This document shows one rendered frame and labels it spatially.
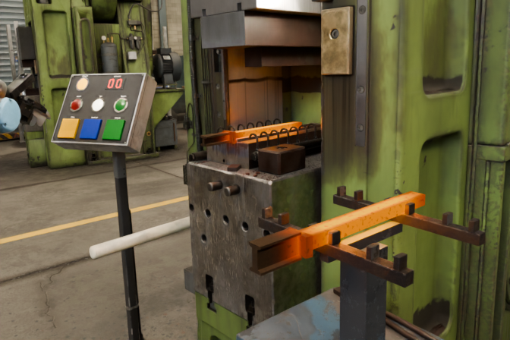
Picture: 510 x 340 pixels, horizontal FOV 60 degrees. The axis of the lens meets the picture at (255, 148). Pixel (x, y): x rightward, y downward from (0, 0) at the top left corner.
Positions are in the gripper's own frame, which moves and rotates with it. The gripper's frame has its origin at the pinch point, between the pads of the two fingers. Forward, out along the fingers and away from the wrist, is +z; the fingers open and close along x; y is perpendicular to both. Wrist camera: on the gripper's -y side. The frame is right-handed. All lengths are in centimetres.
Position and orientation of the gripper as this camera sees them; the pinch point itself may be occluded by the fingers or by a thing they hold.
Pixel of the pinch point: (47, 114)
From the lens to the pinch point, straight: 169.3
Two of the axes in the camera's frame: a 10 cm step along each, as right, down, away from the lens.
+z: 3.2, 3.4, 8.8
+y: -1.6, 9.4, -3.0
